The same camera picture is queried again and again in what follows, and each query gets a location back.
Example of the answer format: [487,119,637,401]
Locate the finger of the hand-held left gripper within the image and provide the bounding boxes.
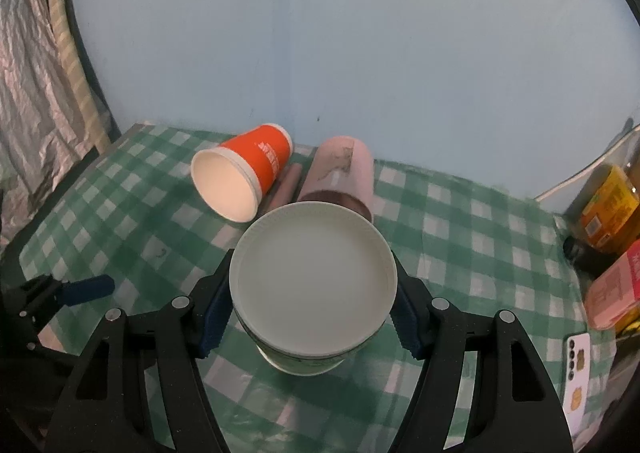
[59,275,116,306]

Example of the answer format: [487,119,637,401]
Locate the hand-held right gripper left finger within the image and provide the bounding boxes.
[44,250,236,453]

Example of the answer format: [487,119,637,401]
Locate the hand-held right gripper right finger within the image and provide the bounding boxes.
[389,258,573,453]

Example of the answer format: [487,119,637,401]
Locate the white paper cup green print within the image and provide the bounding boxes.
[229,202,398,377]

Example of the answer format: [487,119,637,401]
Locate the orange paper cup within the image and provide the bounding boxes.
[191,123,294,222]

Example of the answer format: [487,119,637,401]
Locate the pink cup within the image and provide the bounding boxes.
[295,135,375,224]

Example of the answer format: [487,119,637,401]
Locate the green checkered tablecloth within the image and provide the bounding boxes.
[0,122,608,453]

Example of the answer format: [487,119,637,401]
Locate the brown stick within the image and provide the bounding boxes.
[260,163,304,218]

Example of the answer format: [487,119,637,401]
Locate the white smartphone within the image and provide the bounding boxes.
[561,333,591,440]

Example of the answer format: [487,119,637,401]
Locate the silver foil curtain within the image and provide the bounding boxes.
[0,0,112,248]

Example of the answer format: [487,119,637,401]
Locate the pink packet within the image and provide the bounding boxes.
[584,239,640,331]

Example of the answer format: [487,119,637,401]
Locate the yellow oil bottle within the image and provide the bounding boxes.
[563,164,640,268]

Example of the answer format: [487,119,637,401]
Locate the white cable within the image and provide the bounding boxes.
[532,118,636,201]

